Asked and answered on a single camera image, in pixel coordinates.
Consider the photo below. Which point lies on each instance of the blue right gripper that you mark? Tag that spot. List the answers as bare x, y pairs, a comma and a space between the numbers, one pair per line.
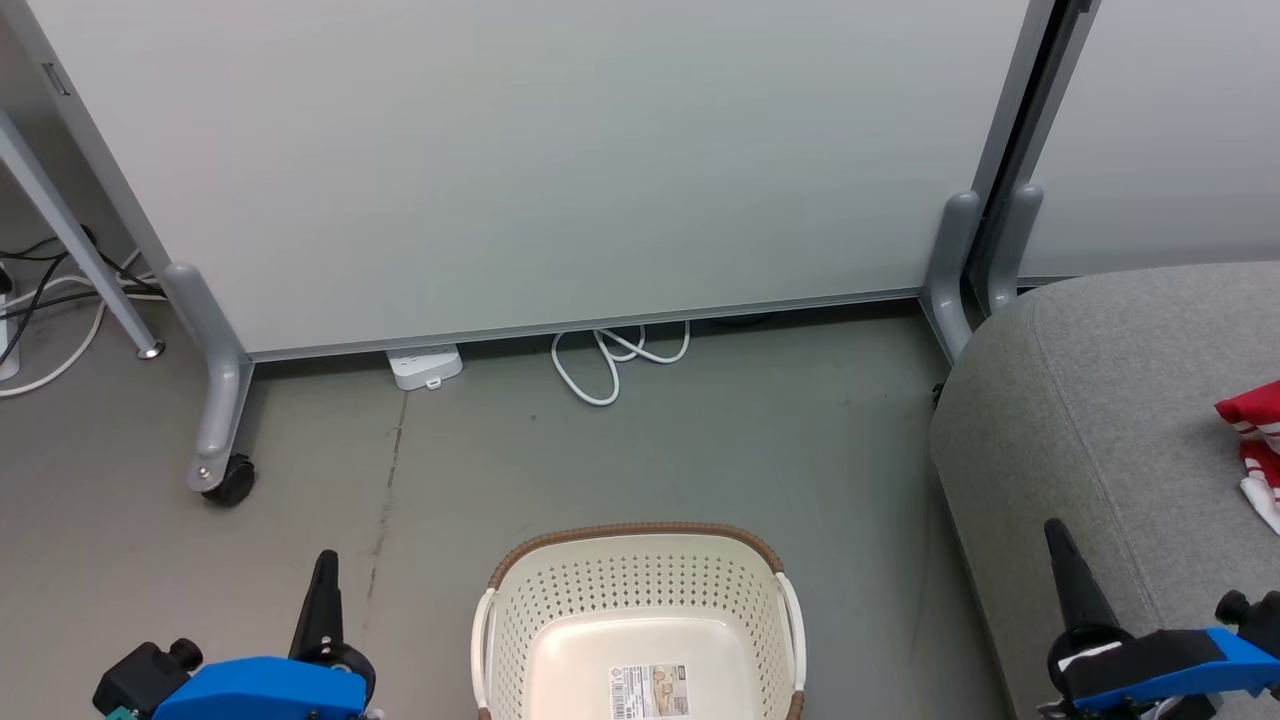
1160, 665

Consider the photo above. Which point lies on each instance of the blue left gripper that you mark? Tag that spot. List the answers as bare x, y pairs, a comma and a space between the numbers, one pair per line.
260, 690

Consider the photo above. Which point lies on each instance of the red white striped garment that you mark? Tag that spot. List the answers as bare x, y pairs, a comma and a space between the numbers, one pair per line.
1255, 430

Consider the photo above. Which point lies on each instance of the cream perforated laundry basket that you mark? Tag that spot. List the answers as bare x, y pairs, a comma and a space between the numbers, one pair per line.
640, 600

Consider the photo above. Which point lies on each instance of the printed basket label sticker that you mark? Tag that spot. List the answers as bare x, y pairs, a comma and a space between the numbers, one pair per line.
648, 692

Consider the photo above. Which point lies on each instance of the black caster wheel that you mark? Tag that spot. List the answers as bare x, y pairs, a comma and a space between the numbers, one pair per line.
232, 482

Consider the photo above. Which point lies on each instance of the grey sofa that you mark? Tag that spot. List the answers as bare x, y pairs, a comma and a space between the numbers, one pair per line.
1120, 420

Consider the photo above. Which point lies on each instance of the grey partition leg with caster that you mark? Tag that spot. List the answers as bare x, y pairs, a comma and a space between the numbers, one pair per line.
222, 400

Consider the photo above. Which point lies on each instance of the white power strip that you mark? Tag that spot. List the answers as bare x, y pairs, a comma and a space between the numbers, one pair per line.
425, 365

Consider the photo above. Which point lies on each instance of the grey metal table leg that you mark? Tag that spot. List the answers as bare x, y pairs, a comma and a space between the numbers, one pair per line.
70, 230

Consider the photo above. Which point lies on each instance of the narrow white partition panel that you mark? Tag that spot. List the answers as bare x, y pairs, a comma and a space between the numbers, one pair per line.
1170, 120

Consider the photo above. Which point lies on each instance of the large white partition panel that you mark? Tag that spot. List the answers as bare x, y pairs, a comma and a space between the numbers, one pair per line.
500, 150

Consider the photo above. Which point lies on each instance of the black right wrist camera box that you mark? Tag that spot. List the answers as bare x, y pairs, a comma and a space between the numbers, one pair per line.
1250, 620

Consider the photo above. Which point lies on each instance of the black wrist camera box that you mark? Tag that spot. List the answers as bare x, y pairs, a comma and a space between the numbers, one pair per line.
145, 675
1250, 620

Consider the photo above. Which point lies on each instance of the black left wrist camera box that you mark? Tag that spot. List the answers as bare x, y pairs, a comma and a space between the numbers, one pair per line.
145, 675

